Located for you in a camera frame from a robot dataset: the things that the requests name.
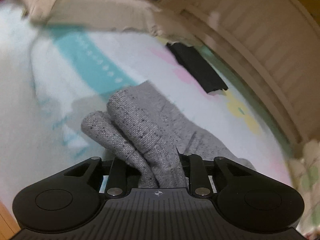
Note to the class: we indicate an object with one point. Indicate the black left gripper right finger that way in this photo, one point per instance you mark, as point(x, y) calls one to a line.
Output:
point(195, 170)

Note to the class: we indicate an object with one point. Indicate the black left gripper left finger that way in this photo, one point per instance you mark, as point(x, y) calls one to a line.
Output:
point(122, 178)

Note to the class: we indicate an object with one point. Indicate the grey speckled pants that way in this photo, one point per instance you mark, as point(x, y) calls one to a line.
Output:
point(146, 131)

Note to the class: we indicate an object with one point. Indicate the floral cream pillow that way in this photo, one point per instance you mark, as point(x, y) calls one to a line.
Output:
point(305, 178)

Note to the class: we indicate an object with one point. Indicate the folded black garment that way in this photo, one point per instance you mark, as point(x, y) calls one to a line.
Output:
point(197, 67)

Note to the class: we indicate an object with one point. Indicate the pastel patterned bed sheet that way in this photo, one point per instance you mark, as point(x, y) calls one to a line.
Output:
point(51, 78)

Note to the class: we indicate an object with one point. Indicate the wooden headboard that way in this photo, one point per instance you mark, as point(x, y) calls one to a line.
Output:
point(273, 45)

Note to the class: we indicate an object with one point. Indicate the beige pillow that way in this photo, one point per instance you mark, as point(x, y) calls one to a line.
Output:
point(117, 15)

